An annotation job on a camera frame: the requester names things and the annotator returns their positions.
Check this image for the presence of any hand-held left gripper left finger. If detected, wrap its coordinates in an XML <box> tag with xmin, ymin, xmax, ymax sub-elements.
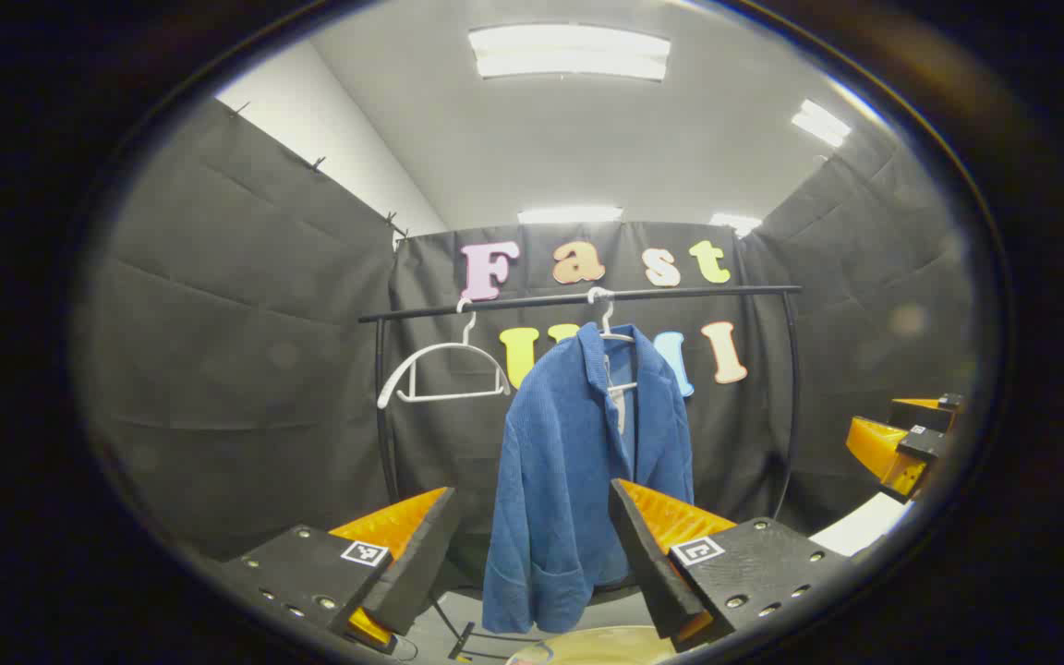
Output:
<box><xmin>216</xmin><ymin>486</ymin><xmax>459</xmax><ymax>655</ymax></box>

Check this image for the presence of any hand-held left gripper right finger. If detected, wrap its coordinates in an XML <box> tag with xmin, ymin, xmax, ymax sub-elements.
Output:
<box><xmin>608</xmin><ymin>478</ymin><xmax>853</xmax><ymax>654</ymax></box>

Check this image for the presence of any round beige laundry hamper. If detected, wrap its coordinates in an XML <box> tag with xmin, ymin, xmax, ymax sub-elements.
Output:
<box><xmin>504</xmin><ymin>625</ymin><xmax>681</xmax><ymax>665</ymax></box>

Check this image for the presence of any blue corduroy jacket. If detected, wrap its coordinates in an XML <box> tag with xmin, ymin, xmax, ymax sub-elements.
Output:
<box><xmin>481</xmin><ymin>321</ymin><xmax>696</xmax><ymax>636</ymax></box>

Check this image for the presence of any white plastic clothes hanger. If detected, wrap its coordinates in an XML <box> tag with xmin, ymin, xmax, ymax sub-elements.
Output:
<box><xmin>377</xmin><ymin>297</ymin><xmax>513</xmax><ymax>410</ymax></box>
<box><xmin>586</xmin><ymin>286</ymin><xmax>640</xmax><ymax>393</ymax></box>

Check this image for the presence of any black metal clothes rack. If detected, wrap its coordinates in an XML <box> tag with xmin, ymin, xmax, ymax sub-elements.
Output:
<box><xmin>358</xmin><ymin>284</ymin><xmax>803</xmax><ymax>661</ymax></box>

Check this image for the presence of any white board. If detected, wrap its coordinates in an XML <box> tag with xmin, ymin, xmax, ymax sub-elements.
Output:
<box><xmin>809</xmin><ymin>492</ymin><xmax>913</xmax><ymax>557</ymax></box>

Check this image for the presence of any black backdrop cloth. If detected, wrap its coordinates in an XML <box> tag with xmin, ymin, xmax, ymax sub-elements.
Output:
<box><xmin>79</xmin><ymin>97</ymin><xmax>981</xmax><ymax>592</ymax></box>

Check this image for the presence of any large ceiling light panel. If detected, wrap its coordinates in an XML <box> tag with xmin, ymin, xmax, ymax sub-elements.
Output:
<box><xmin>469</xmin><ymin>25</ymin><xmax>671</xmax><ymax>82</ymax></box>

